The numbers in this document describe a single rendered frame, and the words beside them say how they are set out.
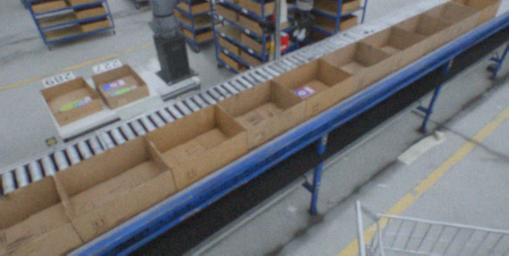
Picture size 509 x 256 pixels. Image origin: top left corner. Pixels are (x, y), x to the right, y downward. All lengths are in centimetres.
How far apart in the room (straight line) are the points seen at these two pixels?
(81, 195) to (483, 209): 262
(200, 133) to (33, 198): 78
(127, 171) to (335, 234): 146
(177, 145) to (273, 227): 103
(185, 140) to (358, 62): 137
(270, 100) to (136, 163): 86
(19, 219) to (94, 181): 30
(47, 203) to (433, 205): 245
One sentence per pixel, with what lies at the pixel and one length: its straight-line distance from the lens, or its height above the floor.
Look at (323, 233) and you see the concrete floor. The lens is 243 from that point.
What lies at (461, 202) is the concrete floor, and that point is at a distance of 293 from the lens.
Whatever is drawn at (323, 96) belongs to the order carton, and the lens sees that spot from 182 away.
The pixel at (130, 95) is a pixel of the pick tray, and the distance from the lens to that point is 237.
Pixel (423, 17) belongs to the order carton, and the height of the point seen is 102.
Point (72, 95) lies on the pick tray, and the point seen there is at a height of 76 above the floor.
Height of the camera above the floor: 204
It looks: 37 degrees down
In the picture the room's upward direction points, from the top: 2 degrees counter-clockwise
